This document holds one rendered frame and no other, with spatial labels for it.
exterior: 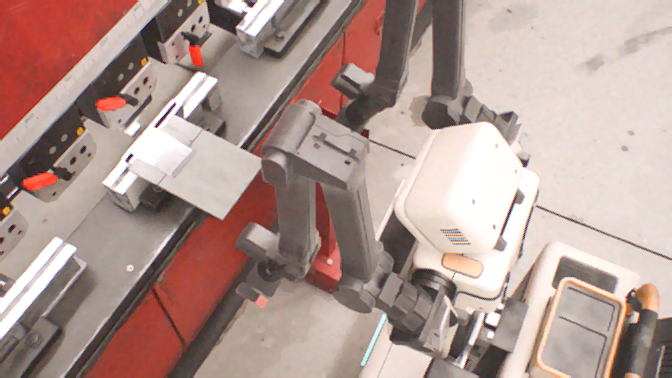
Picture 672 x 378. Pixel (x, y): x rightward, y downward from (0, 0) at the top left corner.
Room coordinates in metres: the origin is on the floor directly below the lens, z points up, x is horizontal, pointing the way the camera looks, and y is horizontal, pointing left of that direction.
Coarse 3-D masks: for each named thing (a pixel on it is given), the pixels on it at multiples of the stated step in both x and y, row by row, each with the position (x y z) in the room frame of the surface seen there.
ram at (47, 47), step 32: (0, 0) 0.73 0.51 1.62; (32, 0) 0.77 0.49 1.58; (64, 0) 0.81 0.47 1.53; (96, 0) 0.87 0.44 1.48; (128, 0) 0.93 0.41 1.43; (160, 0) 0.99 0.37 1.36; (0, 32) 0.70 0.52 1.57; (32, 32) 0.74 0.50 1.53; (64, 32) 0.79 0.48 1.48; (96, 32) 0.84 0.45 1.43; (128, 32) 0.90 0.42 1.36; (0, 64) 0.68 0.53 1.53; (32, 64) 0.72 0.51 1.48; (64, 64) 0.77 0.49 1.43; (96, 64) 0.82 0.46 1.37; (0, 96) 0.65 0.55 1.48; (32, 96) 0.69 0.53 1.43; (64, 96) 0.74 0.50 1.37; (0, 128) 0.63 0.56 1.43
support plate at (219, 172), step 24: (192, 144) 0.89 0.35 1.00; (216, 144) 0.89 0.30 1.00; (144, 168) 0.82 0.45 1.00; (192, 168) 0.82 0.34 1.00; (216, 168) 0.83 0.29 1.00; (240, 168) 0.83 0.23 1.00; (192, 192) 0.76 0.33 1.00; (216, 192) 0.76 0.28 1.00; (240, 192) 0.76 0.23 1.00; (216, 216) 0.70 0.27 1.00
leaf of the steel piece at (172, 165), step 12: (156, 144) 0.88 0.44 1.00; (168, 144) 0.88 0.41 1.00; (180, 144) 0.89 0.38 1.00; (144, 156) 0.85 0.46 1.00; (156, 156) 0.85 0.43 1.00; (168, 156) 0.85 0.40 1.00; (180, 156) 0.85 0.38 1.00; (192, 156) 0.85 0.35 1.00; (168, 168) 0.82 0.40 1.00; (180, 168) 0.82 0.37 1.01
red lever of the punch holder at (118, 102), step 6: (120, 96) 0.83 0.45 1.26; (126, 96) 0.82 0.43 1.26; (102, 102) 0.77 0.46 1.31; (108, 102) 0.78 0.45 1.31; (114, 102) 0.78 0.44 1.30; (120, 102) 0.79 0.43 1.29; (126, 102) 0.81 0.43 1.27; (132, 102) 0.81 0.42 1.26; (102, 108) 0.76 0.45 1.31; (108, 108) 0.76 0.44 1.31; (114, 108) 0.77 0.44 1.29
